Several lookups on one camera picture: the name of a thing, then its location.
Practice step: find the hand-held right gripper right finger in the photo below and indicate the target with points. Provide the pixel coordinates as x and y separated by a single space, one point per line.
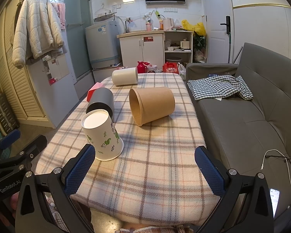
208 172

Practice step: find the orange bottle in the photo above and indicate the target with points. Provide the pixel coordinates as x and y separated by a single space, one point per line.
161 24

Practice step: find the brown kraft paper cup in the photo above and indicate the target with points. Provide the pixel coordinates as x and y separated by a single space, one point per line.
157 104

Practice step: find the pink bottle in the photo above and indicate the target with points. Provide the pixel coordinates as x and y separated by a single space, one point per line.
149 26

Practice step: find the green checked cloth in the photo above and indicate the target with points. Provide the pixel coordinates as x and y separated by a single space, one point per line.
215 87

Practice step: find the metal faucet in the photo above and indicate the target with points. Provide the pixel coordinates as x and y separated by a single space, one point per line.
127 25

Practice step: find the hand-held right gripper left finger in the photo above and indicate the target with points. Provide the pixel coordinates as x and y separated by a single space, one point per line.
80 166

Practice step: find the smartphone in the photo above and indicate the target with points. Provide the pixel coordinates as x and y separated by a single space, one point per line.
274 201

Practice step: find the louvered wardrobe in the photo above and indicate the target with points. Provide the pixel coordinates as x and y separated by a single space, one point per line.
7 82

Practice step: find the open white shelf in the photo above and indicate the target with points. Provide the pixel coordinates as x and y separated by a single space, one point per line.
178 35

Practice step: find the plaid tablecloth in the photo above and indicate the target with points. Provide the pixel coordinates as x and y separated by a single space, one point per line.
148 165

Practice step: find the white cup with green leaves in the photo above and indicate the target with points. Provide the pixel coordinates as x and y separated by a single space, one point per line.
105 138

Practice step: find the pink hanging clothes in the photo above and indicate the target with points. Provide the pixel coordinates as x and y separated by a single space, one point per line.
61 14

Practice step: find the yellow plastic bag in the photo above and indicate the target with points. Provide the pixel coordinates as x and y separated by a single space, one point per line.
196 28

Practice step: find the white electric kettle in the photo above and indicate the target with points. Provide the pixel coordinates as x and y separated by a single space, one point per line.
168 24

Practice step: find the white low cabinet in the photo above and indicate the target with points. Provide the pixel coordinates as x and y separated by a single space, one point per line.
55 97

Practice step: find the grey cup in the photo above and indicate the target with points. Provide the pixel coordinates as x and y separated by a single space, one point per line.
101 98

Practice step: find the frosted glass sliding door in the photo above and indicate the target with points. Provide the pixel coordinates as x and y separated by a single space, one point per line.
74 29

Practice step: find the red thermos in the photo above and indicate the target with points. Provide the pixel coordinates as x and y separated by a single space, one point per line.
141 67

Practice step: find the white sink cabinet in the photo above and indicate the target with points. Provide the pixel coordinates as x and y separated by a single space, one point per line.
140 51

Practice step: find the grey sofa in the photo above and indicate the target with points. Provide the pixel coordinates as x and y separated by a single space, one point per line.
232 131

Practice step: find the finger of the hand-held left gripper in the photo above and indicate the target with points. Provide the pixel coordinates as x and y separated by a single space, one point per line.
36 144
11 137

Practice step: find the washing machine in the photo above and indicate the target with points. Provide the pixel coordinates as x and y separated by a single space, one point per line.
101 46

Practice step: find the red shopping bag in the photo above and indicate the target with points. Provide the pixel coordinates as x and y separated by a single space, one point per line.
171 68

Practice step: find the plaid clothing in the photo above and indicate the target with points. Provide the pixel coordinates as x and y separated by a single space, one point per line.
157 229

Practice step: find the plain white cup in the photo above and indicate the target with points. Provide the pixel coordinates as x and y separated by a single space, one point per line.
125 76

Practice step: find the white puffer jacket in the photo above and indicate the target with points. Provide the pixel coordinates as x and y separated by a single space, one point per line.
36 24

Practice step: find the white plastic bag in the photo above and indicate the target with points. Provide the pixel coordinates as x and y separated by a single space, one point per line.
181 71

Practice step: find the red box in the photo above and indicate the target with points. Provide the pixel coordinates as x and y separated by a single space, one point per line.
93 90

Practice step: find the green plant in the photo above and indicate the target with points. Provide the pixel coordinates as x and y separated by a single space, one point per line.
199 41

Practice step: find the white door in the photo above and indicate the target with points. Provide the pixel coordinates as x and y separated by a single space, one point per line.
214 9

